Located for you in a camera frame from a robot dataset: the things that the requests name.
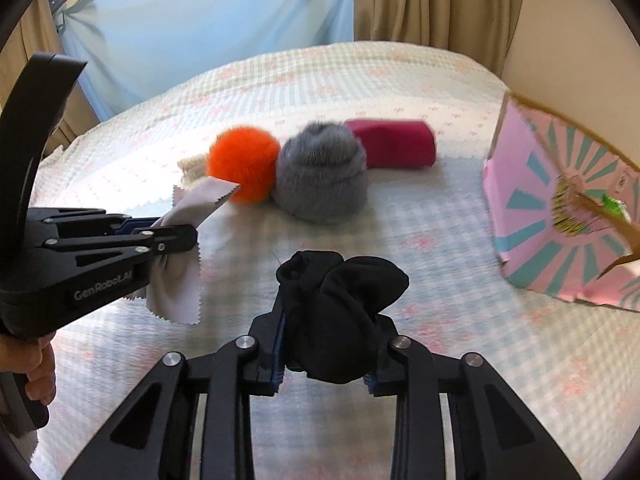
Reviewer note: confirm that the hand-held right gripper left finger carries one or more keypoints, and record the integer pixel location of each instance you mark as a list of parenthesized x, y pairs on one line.
[(278, 360)]

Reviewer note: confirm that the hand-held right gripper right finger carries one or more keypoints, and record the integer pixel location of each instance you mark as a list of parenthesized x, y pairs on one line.
[(373, 383)]

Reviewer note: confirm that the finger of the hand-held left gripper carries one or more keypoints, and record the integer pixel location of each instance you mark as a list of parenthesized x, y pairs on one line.
[(170, 241), (90, 222)]

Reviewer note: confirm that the grey cleaning cloth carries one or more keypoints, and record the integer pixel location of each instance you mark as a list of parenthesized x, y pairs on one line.
[(175, 290)]

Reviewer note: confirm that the black sock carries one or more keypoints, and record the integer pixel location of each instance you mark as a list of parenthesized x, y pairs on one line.
[(340, 320)]

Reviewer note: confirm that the person's left hand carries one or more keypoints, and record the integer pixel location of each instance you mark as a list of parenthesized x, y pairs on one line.
[(30, 365)]

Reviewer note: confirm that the cream knit cloth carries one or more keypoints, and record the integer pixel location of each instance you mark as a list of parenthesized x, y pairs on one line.
[(192, 167)]

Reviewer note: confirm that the checked floral bedspread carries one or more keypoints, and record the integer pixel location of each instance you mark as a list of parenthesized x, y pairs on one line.
[(450, 360)]

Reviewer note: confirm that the orange fluffy pompom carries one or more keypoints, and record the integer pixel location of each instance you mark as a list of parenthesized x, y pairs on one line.
[(245, 162)]

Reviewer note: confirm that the beige curtain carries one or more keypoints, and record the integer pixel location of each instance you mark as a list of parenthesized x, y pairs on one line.
[(440, 0), (35, 35)]

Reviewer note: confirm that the light blue hanging sheet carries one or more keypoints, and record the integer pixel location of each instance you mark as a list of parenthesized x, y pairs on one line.
[(210, 25)]

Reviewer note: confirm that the magenta folded cloth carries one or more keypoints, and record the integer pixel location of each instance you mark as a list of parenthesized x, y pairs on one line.
[(397, 145)]

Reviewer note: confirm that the pink striped cardboard box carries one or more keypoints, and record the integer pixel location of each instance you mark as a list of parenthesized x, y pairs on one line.
[(525, 195)]

